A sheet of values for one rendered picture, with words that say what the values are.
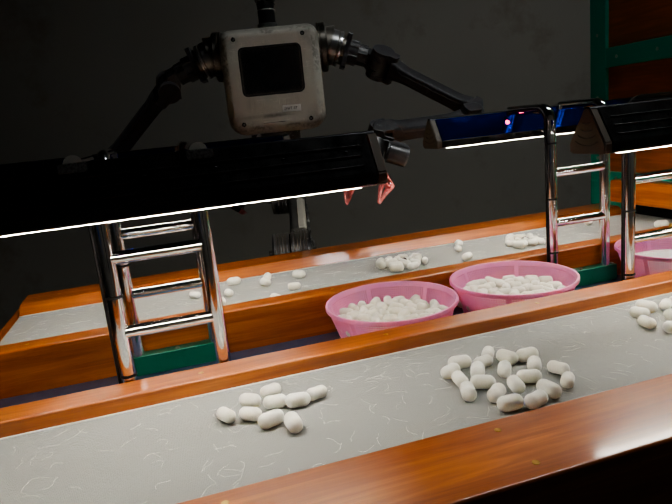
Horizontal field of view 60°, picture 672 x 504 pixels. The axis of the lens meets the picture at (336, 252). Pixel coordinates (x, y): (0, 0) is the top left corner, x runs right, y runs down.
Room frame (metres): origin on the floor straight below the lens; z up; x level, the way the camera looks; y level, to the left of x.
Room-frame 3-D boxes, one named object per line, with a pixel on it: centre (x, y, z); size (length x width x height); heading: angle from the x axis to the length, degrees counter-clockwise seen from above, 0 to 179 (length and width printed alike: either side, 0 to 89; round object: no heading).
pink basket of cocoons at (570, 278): (1.20, -0.37, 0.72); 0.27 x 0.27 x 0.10
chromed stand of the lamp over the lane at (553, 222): (1.46, -0.57, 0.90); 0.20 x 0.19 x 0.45; 105
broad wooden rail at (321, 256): (1.69, -0.06, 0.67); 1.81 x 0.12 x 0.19; 105
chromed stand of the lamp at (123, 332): (0.82, 0.26, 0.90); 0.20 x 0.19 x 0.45; 105
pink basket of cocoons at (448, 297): (1.12, -0.10, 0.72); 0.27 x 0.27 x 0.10
